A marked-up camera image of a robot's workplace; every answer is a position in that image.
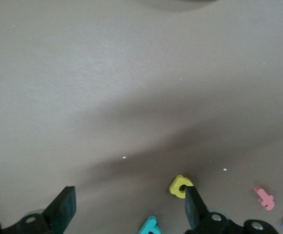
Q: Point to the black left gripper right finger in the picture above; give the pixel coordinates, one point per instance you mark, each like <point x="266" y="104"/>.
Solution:
<point x="196" y="209"/>

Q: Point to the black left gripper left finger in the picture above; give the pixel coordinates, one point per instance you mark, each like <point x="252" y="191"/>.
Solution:
<point x="62" y="207"/>

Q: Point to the yellow foam letter a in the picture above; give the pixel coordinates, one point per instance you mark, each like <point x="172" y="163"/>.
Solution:
<point x="175" y="187"/>

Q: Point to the brown table cover mat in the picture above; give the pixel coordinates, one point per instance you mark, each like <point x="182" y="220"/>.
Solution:
<point x="58" y="73"/>

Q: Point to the pink-red foam letter f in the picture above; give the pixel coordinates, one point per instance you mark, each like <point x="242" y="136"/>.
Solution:
<point x="264" y="196"/>

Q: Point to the teal foam letter g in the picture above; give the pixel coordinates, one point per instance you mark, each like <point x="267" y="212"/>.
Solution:
<point x="151" y="223"/>

